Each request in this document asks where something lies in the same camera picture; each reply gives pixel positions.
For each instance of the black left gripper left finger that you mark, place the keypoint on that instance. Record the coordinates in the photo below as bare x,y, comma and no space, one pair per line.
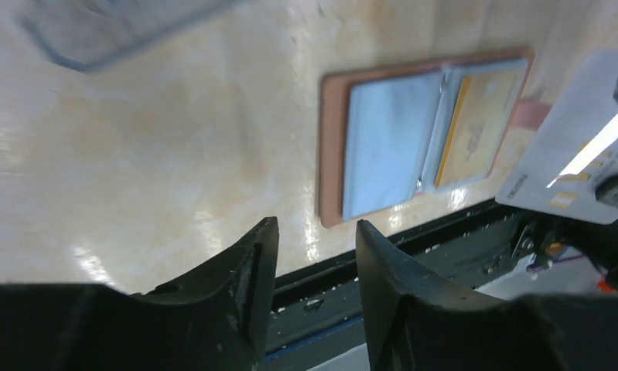
213,317

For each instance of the silver VIP card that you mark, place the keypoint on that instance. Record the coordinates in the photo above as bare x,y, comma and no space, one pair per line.
575,149

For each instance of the clear acrylic card box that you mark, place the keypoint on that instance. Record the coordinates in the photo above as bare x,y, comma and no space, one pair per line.
86,36

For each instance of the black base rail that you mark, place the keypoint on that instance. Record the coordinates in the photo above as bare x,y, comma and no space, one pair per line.
344,312

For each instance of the brown leather card holder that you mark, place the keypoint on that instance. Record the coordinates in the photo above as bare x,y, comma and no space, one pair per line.
382,129

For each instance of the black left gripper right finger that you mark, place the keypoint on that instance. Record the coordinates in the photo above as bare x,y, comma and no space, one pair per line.
416,319

